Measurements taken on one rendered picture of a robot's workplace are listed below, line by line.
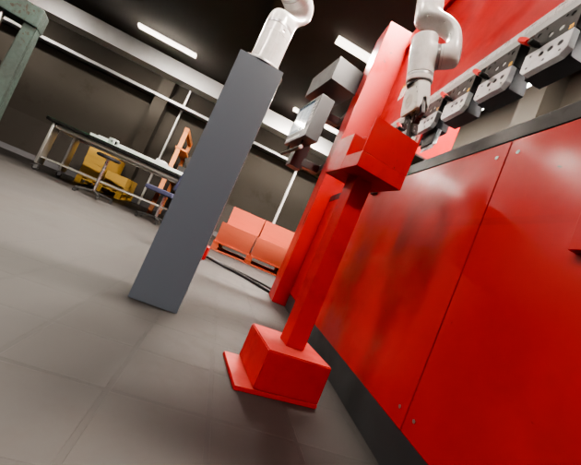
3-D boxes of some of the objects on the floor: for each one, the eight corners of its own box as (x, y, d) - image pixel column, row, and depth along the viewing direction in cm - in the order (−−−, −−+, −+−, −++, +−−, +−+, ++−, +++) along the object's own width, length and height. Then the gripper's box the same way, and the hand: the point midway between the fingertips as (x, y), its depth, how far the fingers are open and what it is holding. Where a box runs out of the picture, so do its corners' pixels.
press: (-44, 143, 374) (53, -49, 391) (-133, 106, 354) (-26, -95, 370) (-4, 155, 443) (77, -9, 459) (-77, 125, 422) (12, -45, 438)
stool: (115, 205, 464) (133, 168, 467) (103, 203, 416) (123, 161, 419) (80, 190, 453) (98, 152, 457) (63, 186, 405) (84, 144, 409)
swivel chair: (176, 230, 480) (203, 172, 486) (171, 231, 426) (200, 165, 432) (139, 215, 468) (166, 155, 474) (128, 213, 414) (160, 147, 420)
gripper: (444, 74, 97) (435, 133, 98) (416, 93, 112) (409, 144, 112) (421, 68, 96) (413, 128, 96) (397, 89, 111) (389, 140, 111)
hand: (411, 131), depth 104 cm, fingers closed
